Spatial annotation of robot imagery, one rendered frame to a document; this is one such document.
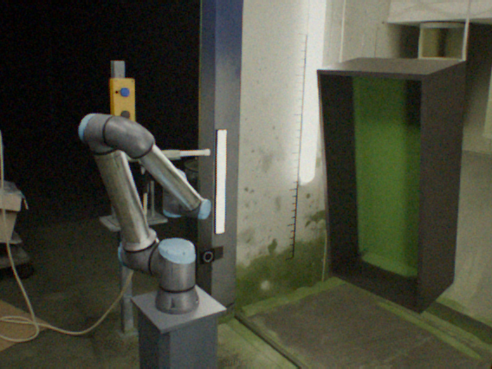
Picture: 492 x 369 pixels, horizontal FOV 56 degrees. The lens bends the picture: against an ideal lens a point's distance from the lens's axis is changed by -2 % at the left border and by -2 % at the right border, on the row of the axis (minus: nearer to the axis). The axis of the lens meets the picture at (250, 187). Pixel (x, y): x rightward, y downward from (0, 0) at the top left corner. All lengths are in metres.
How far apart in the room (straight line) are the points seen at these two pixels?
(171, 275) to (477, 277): 2.11
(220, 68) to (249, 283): 1.40
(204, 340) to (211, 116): 1.28
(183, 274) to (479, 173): 2.39
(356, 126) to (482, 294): 1.37
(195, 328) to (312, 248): 1.63
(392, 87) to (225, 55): 0.93
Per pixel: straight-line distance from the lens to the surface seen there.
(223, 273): 3.02
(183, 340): 2.02
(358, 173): 2.83
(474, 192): 3.62
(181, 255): 1.93
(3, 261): 3.97
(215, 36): 2.70
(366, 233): 3.02
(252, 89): 2.84
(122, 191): 1.87
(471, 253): 3.45
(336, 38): 3.28
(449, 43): 3.51
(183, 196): 1.97
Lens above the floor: 1.64
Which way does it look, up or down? 15 degrees down
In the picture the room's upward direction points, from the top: 2 degrees clockwise
